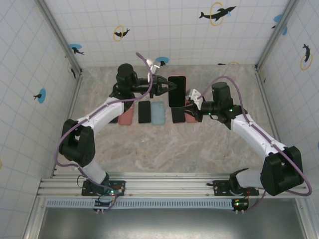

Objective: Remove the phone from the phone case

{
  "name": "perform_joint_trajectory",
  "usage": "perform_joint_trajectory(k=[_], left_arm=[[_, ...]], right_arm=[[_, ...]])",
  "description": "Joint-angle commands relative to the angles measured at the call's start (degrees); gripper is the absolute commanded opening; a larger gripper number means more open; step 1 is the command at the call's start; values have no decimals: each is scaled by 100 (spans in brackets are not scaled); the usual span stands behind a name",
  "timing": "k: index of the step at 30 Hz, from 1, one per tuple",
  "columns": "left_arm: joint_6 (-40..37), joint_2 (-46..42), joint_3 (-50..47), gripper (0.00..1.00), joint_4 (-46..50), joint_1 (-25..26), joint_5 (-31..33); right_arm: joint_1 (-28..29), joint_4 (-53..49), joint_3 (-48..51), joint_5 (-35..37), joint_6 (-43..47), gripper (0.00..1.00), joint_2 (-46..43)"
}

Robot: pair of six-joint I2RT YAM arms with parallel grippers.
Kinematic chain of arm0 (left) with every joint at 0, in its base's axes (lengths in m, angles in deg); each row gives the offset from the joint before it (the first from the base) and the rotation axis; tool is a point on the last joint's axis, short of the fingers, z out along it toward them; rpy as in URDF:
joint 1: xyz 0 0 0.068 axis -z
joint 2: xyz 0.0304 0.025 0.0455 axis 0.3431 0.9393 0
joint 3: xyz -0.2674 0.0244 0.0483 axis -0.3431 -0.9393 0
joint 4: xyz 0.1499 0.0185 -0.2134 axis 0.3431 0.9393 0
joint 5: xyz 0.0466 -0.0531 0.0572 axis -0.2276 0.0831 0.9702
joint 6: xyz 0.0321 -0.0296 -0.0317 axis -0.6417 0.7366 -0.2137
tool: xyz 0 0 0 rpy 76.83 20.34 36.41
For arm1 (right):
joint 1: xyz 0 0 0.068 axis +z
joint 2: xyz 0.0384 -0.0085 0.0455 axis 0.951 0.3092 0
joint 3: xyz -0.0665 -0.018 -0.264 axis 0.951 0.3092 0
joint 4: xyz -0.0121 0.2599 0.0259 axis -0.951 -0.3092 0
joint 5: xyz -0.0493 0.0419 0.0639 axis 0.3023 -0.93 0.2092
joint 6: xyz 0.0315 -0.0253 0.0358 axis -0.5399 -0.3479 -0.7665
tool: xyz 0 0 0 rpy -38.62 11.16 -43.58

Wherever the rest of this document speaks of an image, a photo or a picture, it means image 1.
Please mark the light blue phone case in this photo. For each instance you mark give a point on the light blue phone case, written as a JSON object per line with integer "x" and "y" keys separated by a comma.
{"x": 158, "y": 113}

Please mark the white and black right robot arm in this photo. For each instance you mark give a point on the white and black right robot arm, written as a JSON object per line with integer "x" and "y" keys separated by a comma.
{"x": 251, "y": 132}

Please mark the aluminium table side rail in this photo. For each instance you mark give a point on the aluminium table side rail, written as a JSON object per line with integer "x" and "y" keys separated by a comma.
{"x": 267, "y": 99}
{"x": 73, "y": 99}

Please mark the black smartphone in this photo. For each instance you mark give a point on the black smartphone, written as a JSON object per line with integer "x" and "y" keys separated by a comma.
{"x": 178, "y": 115}
{"x": 114, "y": 120}
{"x": 144, "y": 112}
{"x": 177, "y": 90}

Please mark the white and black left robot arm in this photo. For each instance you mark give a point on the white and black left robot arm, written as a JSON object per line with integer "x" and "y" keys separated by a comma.
{"x": 99, "y": 114}

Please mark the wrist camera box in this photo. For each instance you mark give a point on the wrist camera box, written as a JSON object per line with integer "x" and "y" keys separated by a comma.
{"x": 194, "y": 94}
{"x": 154, "y": 65}

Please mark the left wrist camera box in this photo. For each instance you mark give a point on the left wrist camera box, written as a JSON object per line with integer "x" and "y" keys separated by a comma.
{"x": 154, "y": 65}

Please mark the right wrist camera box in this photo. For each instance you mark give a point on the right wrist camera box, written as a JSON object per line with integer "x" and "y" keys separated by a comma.
{"x": 194, "y": 94}

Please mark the grey metal panel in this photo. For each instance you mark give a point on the grey metal panel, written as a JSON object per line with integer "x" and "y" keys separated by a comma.
{"x": 174, "y": 224}

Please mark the small black controller board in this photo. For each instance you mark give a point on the small black controller board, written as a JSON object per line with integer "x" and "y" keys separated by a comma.
{"x": 240, "y": 204}
{"x": 102, "y": 203}

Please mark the aluminium frame bar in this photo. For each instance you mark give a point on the aluminium frame bar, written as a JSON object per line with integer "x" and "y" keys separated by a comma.
{"x": 305, "y": 219}
{"x": 35, "y": 219}

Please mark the aluminium frame post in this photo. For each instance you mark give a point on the aluminium frame post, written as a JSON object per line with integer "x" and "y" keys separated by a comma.
{"x": 59, "y": 36}
{"x": 276, "y": 35}

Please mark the aluminium mounting rail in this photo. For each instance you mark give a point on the aluminium mounting rail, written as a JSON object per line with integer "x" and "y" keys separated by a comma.
{"x": 162, "y": 185}

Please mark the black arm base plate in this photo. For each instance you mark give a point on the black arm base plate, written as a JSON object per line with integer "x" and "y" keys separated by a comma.
{"x": 219, "y": 185}
{"x": 119, "y": 185}

